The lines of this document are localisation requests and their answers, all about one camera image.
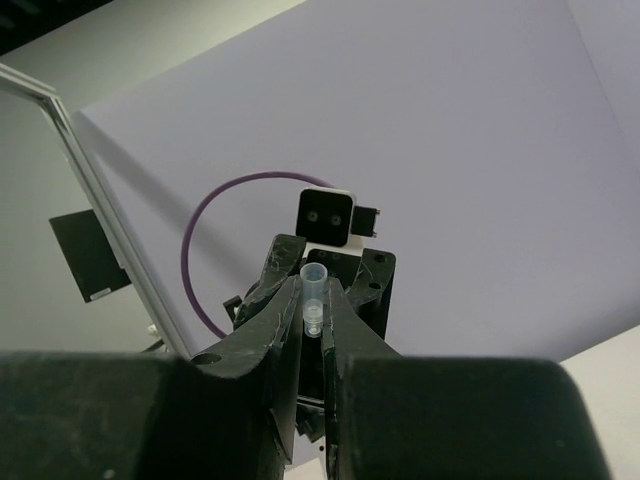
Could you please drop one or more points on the aluminium frame bar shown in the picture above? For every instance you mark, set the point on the aluminium frame bar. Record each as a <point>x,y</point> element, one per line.
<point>49,102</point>

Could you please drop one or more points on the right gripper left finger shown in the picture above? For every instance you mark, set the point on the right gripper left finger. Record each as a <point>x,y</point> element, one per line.
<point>226,414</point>

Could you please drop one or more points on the black panel on wall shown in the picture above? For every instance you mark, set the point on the black panel on wall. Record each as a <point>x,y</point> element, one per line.
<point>88,254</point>

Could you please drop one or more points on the clear pen cap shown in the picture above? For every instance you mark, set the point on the clear pen cap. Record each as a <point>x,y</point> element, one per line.
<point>314,277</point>

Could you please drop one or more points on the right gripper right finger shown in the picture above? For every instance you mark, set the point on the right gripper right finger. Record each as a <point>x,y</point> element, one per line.
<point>390,416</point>

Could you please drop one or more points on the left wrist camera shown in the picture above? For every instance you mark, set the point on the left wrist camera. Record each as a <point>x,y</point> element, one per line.
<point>331,220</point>

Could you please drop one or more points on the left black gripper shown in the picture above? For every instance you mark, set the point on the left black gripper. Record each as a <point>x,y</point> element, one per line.
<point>356,297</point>

